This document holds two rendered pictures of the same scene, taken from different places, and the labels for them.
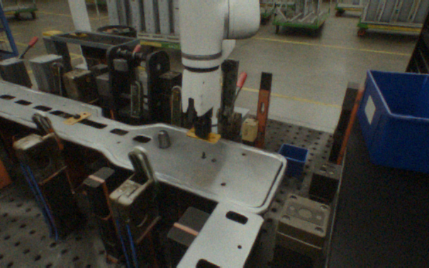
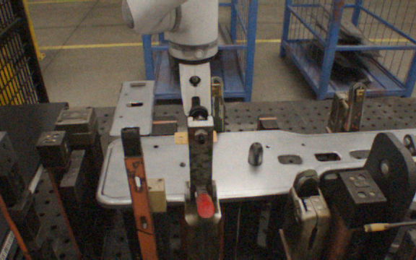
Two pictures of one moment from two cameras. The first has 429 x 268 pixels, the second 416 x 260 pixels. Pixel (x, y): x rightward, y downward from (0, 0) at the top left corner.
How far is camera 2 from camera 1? 1.12 m
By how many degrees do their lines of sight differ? 107
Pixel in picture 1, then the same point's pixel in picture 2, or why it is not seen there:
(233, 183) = (146, 149)
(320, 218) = (64, 114)
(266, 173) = (118, 172)
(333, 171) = (45, 137)
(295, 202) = (82, 117)
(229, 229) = (132, 121)
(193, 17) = not seen: outside the picture
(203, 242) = (145, 111)
